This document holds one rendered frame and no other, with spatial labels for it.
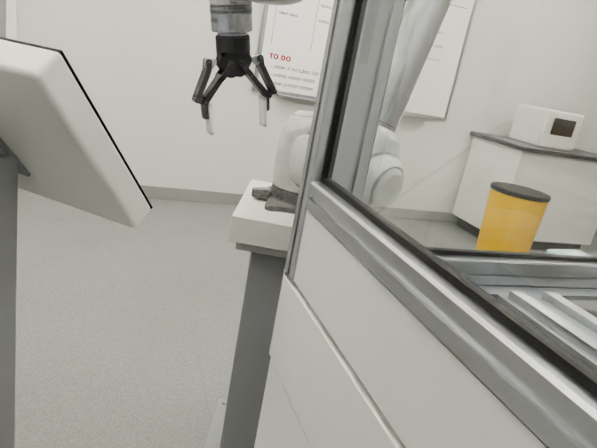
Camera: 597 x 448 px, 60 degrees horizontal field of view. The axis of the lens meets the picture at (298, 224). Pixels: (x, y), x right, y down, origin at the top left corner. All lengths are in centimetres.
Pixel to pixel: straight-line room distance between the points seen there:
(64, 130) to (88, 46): 335
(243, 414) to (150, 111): 284
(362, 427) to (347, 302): 13
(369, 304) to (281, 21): 376
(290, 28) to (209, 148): 112
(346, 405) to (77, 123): 48
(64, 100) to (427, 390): 53
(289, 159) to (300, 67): 288
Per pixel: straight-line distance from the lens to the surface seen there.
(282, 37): 420
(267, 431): 85
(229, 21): 116
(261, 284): 149
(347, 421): 57
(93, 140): 76
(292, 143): 139
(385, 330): 49
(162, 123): 412
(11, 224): 95
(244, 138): 423
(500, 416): 38
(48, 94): 70
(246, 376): 164
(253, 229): 133
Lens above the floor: 124
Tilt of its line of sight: 17 degrees down
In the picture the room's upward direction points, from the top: 11 degrees clockwise
